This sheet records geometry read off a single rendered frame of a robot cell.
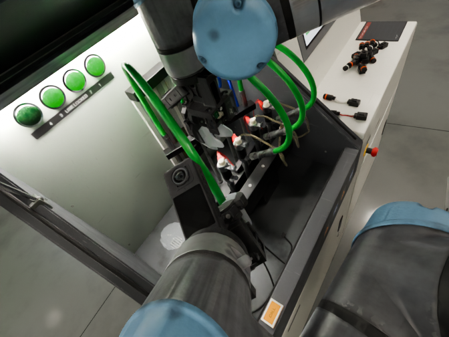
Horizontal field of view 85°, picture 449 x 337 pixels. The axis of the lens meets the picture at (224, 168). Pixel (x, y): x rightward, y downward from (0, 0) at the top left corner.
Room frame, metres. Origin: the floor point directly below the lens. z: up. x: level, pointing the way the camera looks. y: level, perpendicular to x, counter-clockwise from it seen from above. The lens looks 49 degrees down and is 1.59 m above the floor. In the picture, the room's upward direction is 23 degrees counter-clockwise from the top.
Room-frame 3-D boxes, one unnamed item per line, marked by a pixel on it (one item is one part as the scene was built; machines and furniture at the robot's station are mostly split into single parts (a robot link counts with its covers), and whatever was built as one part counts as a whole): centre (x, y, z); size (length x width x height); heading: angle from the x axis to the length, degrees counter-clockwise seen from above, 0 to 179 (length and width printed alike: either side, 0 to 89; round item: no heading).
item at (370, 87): (0.74, -0.65, 0.96); 0.70 x 0.22 x 0.03; 128
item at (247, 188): (0.50, -0.09, 0.91); 0.34 x 0.10 x 0.15; 128
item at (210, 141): (0.40, 0.00, 1.23); 0.06 x 0.03 x 0.09; 38
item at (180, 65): (0.41, -0.01, 1.41); 0.08 x 0.08 x 0.05
